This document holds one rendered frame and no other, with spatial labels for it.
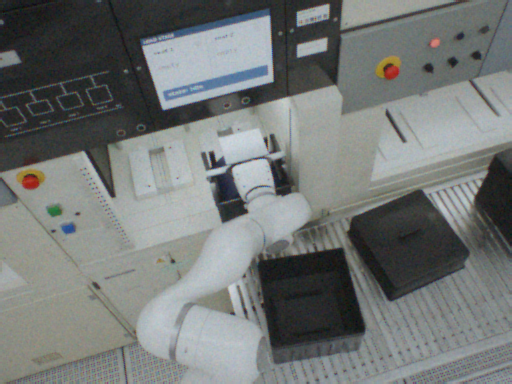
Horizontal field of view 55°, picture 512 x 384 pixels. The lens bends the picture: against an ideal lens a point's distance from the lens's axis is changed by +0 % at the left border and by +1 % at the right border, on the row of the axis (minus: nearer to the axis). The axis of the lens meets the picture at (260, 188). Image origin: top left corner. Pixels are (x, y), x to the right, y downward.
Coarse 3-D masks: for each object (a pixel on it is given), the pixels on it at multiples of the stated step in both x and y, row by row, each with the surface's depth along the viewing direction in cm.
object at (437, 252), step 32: (416, 192) 173; (352, 224) 169; (384, 224) 166; (416, 224) 166; (448, 224) 165; (384, 256) 160; (416, 256) 159; (448, 256) 159; (384, 288) 163; (416, 288) 163
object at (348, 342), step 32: (288, 256) 154; (320, 256) 157; (288, 288) 166; (320, 288) 163; (352, 288) 149; (288, 320) 159; (320, 320) 159; (352, 320) 157; (288, 352) 144; (320, 352) 149
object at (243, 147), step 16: (224, 144) 138; (240, 144) 137; (256, 144) 137; (272, 144) 151; (240, 160) 134; (272, 160) 144; (208, 176) 141; (288, 176) 142; (288, 192) 143; (224, 208) 140; (240, 208) 143
